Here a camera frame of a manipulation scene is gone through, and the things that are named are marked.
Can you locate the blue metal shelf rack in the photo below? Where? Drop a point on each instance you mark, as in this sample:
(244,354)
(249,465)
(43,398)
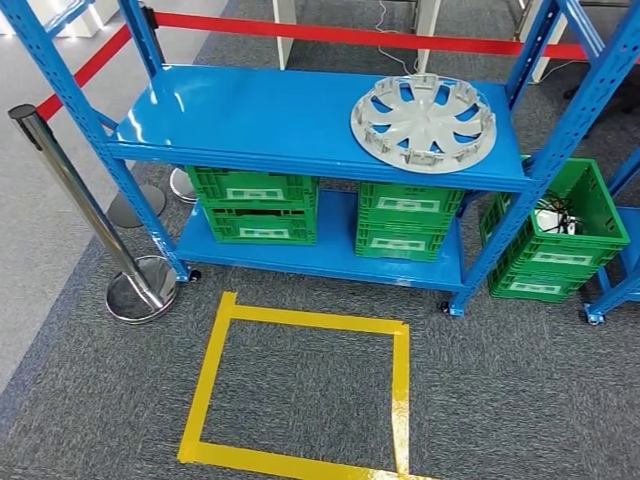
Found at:
(625,278)
(250,119)

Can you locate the grey wheel hubcap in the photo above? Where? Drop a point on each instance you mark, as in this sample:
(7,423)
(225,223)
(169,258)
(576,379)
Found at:
(420,126)

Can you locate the long red barrier belt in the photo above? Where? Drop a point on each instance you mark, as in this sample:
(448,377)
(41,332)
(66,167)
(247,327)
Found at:
(350,36)

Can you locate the white table with crossbar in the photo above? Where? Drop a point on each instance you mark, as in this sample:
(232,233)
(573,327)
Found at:
(282,33)

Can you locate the open green plastic crate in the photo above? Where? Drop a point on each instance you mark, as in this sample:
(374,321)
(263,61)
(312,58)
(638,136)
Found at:
(595,199)

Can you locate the white lit plinth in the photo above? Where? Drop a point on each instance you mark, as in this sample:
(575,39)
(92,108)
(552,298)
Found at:
(75,16)

